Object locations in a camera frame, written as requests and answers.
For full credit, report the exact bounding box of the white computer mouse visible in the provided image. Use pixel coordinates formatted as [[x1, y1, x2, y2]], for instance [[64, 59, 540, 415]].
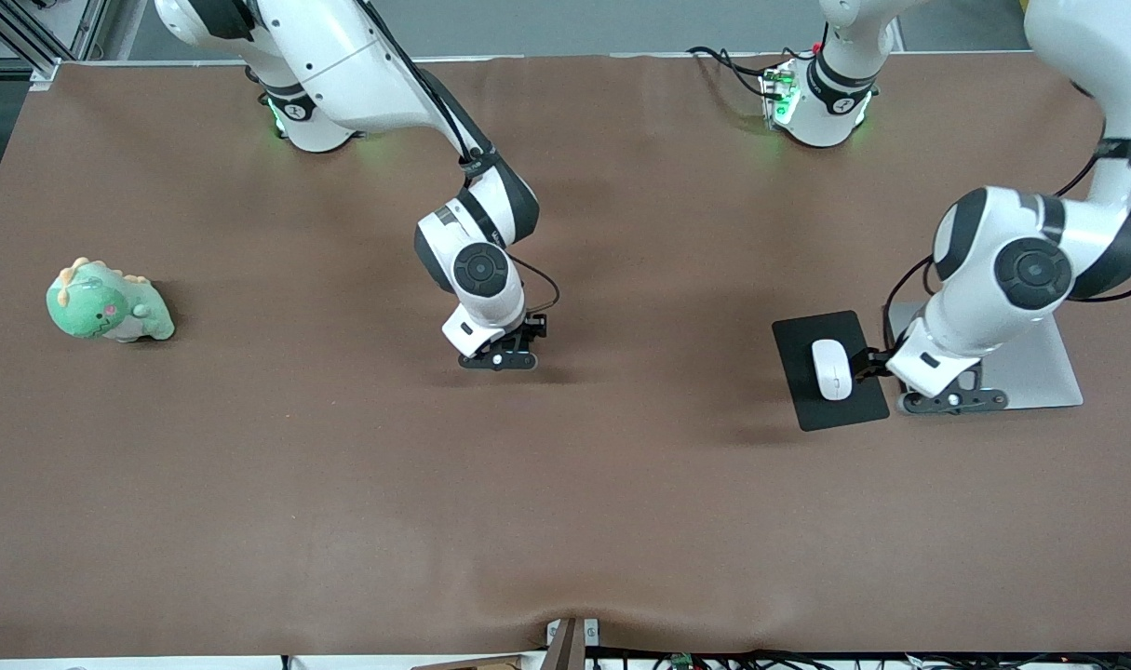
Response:
[[811, 339, 855, 402]]

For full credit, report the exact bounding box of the black mouse pad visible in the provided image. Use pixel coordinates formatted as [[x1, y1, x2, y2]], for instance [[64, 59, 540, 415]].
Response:
[[772, 310, 892, 433]]

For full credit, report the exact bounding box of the silver laptop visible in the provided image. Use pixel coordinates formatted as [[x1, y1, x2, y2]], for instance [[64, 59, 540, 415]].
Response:
[[884, 296, 1085, 416]]

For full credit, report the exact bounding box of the brown table cloth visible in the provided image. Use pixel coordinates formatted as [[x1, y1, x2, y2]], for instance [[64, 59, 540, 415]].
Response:
[[0, 51, 1131, 658]]

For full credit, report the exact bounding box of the left base box green light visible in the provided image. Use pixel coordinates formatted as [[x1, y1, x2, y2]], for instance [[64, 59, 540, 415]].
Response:
[[759, 58, 803, 131]]

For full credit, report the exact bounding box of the green dinosaur plush toy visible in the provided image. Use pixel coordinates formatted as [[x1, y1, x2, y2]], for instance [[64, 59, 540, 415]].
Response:
[[46, 257, 177, 344]]

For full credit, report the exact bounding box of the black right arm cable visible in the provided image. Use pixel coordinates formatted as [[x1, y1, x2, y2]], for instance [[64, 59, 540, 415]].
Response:
[[364, 0, 562, 315]]

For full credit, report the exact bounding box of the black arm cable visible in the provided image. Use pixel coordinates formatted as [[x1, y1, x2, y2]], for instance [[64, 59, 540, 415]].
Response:
[[882, 138, 1131, 355], [364, 0, 562, 315]]

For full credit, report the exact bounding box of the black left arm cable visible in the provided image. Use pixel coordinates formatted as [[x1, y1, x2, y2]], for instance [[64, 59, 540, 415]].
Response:
[[882, 138, 1131, 355]]

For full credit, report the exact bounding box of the metal table edge bracket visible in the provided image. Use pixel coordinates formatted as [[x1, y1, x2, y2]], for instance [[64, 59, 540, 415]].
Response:
[[545, 617, 601, 670]]

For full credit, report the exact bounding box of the black left base cable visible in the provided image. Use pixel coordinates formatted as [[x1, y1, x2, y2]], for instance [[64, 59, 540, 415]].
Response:
[[686, 44, 773, 101]]

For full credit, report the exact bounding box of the aluminium frame profile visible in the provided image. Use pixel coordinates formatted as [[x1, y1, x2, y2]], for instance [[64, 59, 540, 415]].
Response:
[[0, 0, 110, 89]]

